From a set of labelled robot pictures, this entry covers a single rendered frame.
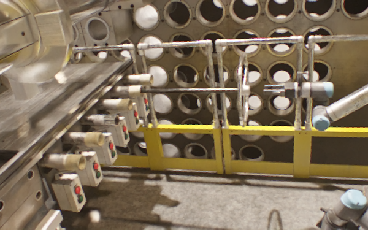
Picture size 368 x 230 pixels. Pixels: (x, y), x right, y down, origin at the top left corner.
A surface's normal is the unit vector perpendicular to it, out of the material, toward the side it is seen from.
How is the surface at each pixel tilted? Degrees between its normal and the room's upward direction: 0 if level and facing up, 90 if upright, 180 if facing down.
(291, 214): 0
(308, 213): 0
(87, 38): 90
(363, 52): 90
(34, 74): 90
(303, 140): 90
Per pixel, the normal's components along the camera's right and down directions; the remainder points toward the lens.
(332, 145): -0.25, 0.47
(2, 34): 0.96, 0.00
